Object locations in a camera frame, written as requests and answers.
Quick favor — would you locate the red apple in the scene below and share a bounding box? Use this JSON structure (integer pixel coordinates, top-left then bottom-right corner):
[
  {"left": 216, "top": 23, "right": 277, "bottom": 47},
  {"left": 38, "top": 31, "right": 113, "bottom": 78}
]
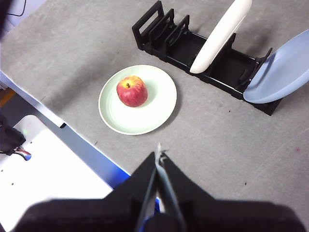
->
[{"left": 116, "top": 75, "right": 148, "bottom": 108}]

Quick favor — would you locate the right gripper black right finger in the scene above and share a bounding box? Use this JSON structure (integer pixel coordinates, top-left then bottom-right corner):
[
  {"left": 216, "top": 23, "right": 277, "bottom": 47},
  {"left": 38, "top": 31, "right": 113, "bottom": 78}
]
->
[{"left": 156, "top": 142, "right": 307, "bottom": 232}]

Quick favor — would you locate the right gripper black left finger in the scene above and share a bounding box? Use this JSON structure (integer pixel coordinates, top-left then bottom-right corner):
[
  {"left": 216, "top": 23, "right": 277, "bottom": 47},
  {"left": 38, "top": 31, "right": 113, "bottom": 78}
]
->
[{"left": 14, "top": 151, "right": 157, "bottom": 232}]

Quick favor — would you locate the black plate rack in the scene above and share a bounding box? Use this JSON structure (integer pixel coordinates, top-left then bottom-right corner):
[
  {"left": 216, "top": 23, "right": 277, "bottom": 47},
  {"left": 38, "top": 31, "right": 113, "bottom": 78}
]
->
[{"left": 131, "top": 0, "right": 283, "bottom": 116}]

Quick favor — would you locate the blue plate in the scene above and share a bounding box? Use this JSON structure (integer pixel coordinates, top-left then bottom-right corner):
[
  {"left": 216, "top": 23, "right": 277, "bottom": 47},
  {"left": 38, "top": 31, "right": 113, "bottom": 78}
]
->
[{"left": 243, "top": 29, "right": 309, "bottom": 104}]

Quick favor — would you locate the white plate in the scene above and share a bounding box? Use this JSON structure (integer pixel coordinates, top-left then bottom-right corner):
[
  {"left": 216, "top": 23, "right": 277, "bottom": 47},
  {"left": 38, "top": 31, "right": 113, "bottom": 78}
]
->
[{"left": 189, "top": 0, "right": 253, "bottom": 74}]

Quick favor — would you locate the green plate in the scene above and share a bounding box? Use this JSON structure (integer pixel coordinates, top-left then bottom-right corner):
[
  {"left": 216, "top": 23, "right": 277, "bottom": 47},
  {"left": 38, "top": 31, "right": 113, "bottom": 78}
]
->
[{"left": 98, "top": 64, "right": 178, "bottom": 135}]

